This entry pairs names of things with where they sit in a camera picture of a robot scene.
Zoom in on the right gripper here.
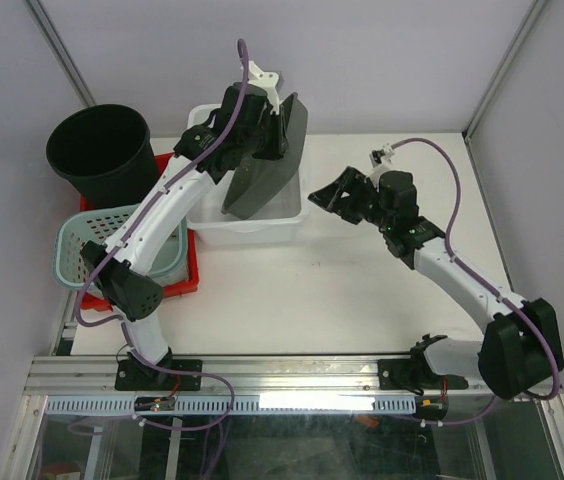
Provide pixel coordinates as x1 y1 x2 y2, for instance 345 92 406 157
308 166 394 231

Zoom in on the grey-green plastic tray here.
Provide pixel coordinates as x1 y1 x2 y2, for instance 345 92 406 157
221 92 308 220

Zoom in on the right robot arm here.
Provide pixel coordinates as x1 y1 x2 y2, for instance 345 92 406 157
308 167 564 400

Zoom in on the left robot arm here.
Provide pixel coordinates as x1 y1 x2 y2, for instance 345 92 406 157
81 82 307 389

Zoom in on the black plastic bucket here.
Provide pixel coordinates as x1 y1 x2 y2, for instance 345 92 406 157
46 104 159 209

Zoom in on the light blue perforated basket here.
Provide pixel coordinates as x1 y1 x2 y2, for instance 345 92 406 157
53 205 189 291

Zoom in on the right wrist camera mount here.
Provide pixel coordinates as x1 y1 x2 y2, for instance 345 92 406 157
369 143 395 184

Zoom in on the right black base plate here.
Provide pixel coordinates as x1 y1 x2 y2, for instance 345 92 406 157
377 357 469 395

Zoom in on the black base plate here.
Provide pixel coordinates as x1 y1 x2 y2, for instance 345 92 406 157
377 357 469 395
114 353 203 392

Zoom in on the left aluminium frame post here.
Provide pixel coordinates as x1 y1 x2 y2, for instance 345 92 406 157
24 0 97 107

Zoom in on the aluminium frame post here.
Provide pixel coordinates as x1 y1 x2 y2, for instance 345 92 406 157
24 0 97 107
462 0 551 145

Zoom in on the right aluminium frame post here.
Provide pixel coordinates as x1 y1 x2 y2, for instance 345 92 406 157
462 0 551 145

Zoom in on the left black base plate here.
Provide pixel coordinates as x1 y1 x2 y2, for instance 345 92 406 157
114 353 203 392

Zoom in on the aluminium mounting rail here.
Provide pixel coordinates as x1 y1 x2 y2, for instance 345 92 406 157
24 352 561 397

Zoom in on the white slotted cable duct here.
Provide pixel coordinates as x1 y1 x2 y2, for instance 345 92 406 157
46 392 416 416

